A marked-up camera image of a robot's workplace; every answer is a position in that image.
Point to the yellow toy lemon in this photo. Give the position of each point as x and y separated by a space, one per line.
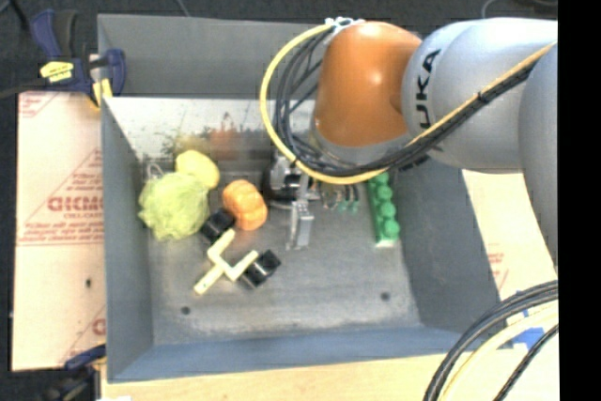
199 166

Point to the brown cardboard board red print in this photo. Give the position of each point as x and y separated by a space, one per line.
56 296

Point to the white cross piece black ends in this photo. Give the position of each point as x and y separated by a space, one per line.
220 265

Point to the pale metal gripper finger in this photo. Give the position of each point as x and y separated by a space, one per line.
292 225
306 225

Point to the grey metal bin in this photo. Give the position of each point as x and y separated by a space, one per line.
305 300

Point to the light green toy lettuce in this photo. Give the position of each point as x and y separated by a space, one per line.
174 209

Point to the green studded block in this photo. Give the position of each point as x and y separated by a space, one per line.
385 213

